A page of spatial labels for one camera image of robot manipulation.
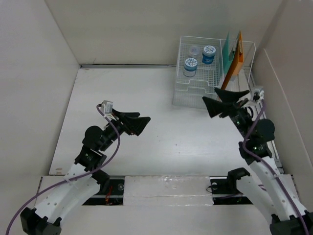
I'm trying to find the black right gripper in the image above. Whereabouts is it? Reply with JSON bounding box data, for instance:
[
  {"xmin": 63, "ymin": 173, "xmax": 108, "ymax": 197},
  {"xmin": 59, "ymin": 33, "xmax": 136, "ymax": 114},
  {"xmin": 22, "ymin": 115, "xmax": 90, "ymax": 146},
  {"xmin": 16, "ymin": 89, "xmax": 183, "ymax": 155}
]
[{"xmin": 203, "ymin": 87, "xmax": 252, "ymax": 140}]

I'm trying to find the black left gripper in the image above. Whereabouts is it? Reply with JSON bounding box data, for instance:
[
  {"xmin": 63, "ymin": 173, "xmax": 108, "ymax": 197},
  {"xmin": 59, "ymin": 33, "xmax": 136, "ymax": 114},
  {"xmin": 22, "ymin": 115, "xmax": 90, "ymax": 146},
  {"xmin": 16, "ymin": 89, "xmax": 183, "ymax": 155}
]
[{"xmin": 99, "ymin": 109, "xmax": 150, "ymax": 152}]

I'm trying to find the orange file folder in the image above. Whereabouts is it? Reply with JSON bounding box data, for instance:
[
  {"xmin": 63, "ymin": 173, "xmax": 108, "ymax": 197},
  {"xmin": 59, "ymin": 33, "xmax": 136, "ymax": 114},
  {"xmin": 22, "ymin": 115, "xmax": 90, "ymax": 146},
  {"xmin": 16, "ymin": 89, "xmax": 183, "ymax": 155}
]
[{"xmin": 221, "ymin": 31, "xmax": 244, "ymax": 90}]

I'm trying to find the blue pin jar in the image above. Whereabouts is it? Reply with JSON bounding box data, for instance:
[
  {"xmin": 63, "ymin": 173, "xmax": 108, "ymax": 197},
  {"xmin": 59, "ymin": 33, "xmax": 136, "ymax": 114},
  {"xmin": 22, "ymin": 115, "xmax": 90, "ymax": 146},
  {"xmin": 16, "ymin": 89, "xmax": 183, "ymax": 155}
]
[
  {"xmin": 202, "ymin": 45, "xmax": 216, "ymax": 64},
  {"xmin": 183, "ymin": 57, "xmax": 198, "ymax": 77}
]

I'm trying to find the green clip file folder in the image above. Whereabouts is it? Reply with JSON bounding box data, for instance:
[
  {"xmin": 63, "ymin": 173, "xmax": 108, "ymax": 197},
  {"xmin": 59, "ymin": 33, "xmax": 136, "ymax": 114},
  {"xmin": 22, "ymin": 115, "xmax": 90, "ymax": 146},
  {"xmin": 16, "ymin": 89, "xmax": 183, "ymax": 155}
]
[{"xmin": 222, "ymin": 33, "xmax": 238, "ymax": 78}]

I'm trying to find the clear paper clip jar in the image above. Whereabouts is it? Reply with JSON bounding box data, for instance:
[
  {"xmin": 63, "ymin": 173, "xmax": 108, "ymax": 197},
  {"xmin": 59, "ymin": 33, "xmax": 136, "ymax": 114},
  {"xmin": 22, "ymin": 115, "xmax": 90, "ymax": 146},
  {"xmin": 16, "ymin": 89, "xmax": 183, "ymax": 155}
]
[{"xmin": 188, "ymin": 45, "xmax": 201, "ymax": 59}]

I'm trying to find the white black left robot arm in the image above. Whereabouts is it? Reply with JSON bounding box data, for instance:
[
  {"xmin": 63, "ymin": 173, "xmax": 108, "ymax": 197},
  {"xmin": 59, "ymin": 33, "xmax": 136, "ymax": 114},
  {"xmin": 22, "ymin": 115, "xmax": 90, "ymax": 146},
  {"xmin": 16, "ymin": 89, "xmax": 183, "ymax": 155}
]
[{"xmin": 20, "ymin": 110, "xmax": 151, "ymax": 235}]

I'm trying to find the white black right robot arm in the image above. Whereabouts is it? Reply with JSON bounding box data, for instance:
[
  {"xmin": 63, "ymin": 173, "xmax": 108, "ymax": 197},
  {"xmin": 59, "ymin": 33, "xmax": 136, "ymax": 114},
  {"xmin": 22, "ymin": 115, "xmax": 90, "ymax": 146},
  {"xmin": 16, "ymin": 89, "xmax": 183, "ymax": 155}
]
[{"xmin": 202, "ymin": 87, "xmax": 313, "ymax": 235}]

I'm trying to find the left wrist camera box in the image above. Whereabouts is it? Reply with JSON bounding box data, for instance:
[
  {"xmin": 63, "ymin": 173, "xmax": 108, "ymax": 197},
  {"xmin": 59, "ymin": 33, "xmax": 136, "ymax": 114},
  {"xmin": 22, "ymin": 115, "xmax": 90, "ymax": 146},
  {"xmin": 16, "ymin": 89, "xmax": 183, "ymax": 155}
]
[{"xmin": 100, "ymin": 100, "xmax": 113, "ymax": 117}]

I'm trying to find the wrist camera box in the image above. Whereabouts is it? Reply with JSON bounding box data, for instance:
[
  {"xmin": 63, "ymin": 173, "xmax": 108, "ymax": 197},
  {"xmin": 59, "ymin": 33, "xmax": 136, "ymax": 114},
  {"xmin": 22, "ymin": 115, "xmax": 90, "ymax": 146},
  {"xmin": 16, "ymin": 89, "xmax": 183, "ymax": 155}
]
[
  {"xmin": 100, "ymin": 100, "xmax": 113, "ymax": 117},
  {"xmin": 246, "ymin": 86, "xmax": 265, "ymax": 107}
]

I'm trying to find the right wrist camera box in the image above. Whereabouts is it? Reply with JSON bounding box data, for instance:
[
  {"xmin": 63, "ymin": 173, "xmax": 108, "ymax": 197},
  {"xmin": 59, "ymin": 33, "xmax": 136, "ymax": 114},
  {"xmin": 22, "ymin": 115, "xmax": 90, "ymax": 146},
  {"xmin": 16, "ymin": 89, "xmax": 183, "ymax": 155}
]
[{"xmin": 246, "ymin": 86, "xmax": 265, "ymax": 107}]

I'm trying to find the white wire desk organizer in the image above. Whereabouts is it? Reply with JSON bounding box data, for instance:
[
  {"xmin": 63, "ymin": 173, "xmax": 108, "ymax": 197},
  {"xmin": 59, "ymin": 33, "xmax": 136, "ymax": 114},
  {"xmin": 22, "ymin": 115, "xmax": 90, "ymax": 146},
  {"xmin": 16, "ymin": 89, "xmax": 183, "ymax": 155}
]
[{"xmin": 173, "ymin": 36, "xmax": 256, "ymax": 109}]

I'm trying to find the metal rail at back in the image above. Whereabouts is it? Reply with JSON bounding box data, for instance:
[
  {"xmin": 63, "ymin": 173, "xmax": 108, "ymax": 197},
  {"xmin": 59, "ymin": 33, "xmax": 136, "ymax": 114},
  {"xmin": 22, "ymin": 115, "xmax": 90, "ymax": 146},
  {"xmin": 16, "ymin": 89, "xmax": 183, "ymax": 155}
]
[{"xmin": 80, "ymin": 64, "xmax": 176, "ymax": 69}]

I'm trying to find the front mounting rail with wires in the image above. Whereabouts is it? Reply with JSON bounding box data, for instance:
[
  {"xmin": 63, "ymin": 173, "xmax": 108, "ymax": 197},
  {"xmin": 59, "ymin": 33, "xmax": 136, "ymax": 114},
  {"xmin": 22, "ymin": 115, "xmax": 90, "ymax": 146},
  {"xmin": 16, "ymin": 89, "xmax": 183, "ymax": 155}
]
[{"xmin": 84, "ymin": 176, "xmax": 251, "ymax": 206}]

